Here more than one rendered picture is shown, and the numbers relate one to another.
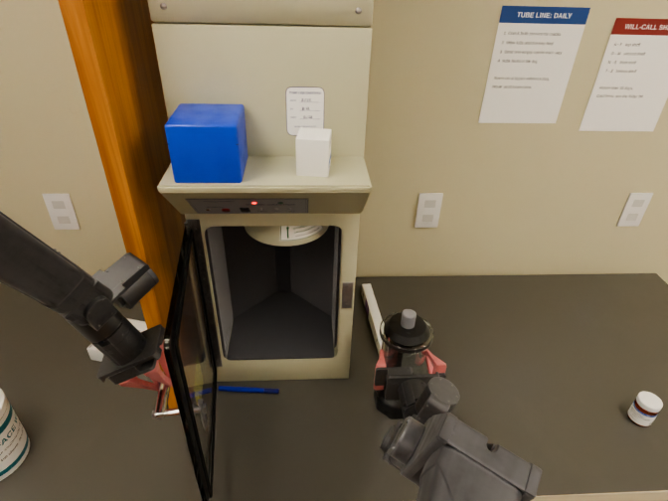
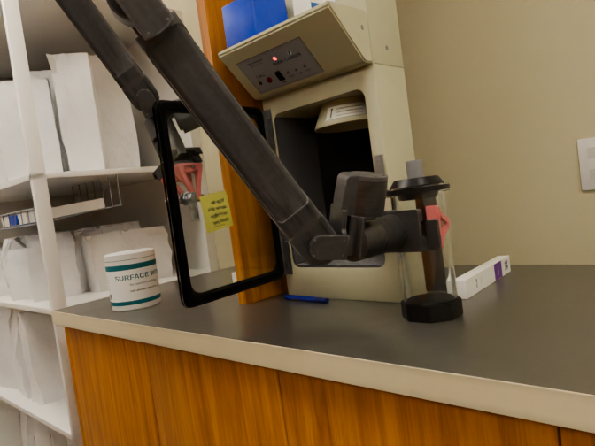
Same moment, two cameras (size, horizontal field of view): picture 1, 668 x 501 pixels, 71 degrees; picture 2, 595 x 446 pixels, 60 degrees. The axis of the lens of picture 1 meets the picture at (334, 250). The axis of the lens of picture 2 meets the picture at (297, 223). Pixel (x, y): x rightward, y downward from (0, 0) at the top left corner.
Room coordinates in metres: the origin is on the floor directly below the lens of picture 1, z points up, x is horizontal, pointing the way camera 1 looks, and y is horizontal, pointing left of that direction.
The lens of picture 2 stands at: (-0.05, -0.67, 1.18)
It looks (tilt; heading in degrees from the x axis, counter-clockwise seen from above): 3 degrees down; 48
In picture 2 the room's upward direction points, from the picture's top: 8 degrees counter-clockwise
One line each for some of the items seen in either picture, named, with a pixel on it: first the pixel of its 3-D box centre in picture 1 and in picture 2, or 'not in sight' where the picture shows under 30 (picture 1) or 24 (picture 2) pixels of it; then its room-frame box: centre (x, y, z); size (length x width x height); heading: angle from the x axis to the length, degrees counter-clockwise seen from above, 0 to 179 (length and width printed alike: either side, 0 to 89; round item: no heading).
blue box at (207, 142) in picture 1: (210, 142); (256, 24); (0.68, 0.19, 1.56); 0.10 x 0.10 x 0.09; 4
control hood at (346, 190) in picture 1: (269, 197); (289, 57); (0.68, 0.11, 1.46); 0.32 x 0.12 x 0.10; 94
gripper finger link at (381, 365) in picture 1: (390, 368); not in sight; (0.65, -0.12, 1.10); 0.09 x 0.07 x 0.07; 4
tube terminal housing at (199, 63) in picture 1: (277, 213); (352, 124); (0.86, 0.12, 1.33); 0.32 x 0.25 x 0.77; 94
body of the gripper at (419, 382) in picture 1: (414, 396); (384, 234); (0.58, -0.16, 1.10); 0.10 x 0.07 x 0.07; 94
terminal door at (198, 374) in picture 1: (197, 362); (226, 199); (0.56, 0.24, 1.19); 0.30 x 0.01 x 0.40; 10
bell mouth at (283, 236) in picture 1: (286, 212); (351, 113); (0.84, 0.10, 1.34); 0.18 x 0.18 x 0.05
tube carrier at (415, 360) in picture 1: (401, 365); (423, 247); (0.69, -0.15, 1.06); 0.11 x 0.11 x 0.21
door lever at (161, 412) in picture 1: (173, 394); not in sight; (0.49, 0.25, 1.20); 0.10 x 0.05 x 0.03; 10
